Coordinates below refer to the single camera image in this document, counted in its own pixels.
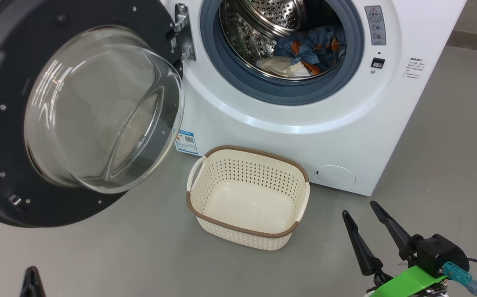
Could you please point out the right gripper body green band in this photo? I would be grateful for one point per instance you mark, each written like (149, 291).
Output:
(407, 284)

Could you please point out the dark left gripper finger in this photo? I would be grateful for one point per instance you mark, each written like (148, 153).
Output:
(33, 284)

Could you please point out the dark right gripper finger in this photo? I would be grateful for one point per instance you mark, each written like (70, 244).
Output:
(362, 247)
(395, 231)

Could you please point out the cream garment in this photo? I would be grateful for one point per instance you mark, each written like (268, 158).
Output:
(279, 66)

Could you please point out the blue printed garment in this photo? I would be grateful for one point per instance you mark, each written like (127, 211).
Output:
(316, 45)

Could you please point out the white front-load washing machine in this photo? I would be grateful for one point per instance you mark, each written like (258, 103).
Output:
(345, 144)

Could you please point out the grey rubber door gasket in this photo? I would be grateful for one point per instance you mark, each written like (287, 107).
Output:
(287, 93)

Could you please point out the perforated steel washer drum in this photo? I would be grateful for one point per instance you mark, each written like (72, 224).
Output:
(242, 37)

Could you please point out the metal door hinge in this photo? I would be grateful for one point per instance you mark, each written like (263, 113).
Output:
(182, 29)

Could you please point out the round white filter cover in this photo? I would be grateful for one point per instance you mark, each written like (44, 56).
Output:
(335, 176)

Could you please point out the cream laundry basket brown rim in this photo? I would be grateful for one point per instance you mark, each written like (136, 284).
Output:
(246, 206)

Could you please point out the small printed text label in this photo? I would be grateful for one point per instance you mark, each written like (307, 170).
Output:
(413, 68)

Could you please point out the grey warning label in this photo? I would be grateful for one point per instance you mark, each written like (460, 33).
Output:
(375, 29)

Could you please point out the blue energy label sticker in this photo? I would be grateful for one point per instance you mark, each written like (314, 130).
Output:
(186, 142)

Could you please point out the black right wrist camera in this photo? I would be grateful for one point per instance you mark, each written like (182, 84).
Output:
(436, 251)

